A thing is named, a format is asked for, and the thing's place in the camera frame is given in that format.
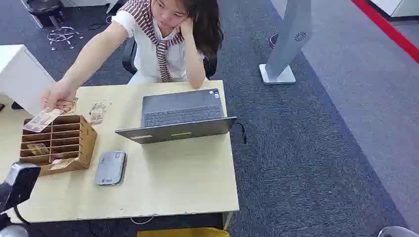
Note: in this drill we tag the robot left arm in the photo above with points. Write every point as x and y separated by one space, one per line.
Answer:
19 183

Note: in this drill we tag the grey card reader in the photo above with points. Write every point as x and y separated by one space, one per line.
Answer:
110 167

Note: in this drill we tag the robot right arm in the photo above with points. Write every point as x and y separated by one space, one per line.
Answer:
397 232

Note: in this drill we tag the white cabinet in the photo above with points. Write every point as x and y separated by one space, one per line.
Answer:
19 75

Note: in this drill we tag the wooden card box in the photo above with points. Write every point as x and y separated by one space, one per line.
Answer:
86 144

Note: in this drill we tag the yellow object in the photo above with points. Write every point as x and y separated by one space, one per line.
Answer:
183 233

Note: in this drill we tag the white furniture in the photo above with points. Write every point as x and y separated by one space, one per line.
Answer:
402 6

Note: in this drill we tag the grey laptop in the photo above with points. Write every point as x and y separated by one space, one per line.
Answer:
183 108

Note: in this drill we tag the black office chair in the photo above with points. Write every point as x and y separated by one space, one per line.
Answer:
129 59

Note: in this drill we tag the black stool chrome base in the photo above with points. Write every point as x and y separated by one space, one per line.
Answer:
46 8

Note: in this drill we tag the person's right hand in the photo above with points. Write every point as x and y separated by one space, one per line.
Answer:
59 96

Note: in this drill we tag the person's left hand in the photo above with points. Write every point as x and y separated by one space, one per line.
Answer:
187 27

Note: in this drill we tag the person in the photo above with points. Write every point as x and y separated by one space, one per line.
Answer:
147 55

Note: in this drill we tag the grey stand white base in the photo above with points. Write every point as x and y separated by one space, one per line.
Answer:
288 39

